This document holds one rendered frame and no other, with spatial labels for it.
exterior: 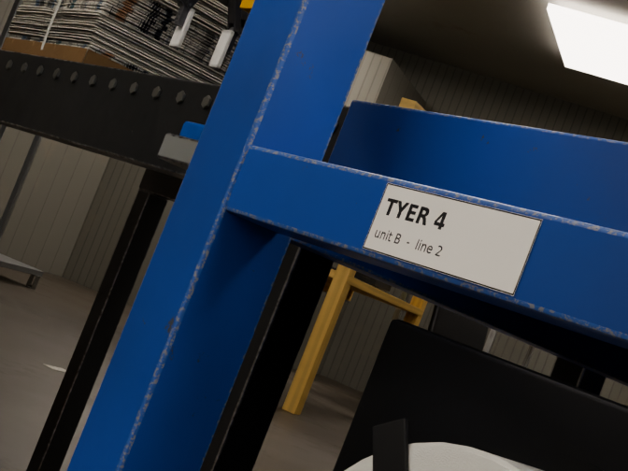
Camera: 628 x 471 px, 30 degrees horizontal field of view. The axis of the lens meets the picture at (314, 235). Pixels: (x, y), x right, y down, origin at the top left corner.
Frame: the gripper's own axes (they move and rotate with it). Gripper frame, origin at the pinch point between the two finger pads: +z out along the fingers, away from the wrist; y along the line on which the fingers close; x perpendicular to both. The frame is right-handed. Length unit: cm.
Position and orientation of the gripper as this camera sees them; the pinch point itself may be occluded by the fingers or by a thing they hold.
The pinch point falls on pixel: (200, 43)
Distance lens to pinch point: 202.1
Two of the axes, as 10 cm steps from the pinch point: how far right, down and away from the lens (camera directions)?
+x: 5.8, 1.9, -7.9
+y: -7.3, -3.2, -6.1
